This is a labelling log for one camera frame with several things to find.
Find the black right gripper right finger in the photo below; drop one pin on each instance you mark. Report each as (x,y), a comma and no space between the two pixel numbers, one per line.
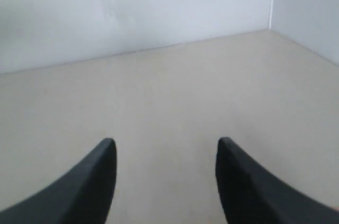
(249,193)

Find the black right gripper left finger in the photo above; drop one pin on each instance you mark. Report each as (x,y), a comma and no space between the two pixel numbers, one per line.
(83,195)

